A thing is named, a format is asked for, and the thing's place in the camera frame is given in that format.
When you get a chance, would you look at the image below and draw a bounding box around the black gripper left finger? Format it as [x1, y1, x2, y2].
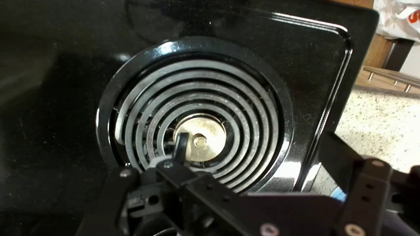
[76, 132, 263, 236]

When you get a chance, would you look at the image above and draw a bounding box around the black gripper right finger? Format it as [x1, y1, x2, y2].
[320, 130, 420, 236]

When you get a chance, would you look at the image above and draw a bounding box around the blue white canister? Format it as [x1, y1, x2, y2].
[329, 187, 349, 204]

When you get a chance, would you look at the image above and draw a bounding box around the coil stove burner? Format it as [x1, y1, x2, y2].
[95, 37, 295, 197]

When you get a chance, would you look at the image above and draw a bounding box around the black electric stove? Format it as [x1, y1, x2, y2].
[0, 0, 380, 236]

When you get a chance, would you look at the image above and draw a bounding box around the wooden base cabinet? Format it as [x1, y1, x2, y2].
[354, 33, 420, 96]

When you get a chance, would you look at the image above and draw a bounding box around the white plastic bag orange print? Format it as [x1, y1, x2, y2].
[372, 0, 420, 44]

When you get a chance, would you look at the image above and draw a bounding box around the metal drawer handle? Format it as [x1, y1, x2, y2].
[362, 65, 420, 95]

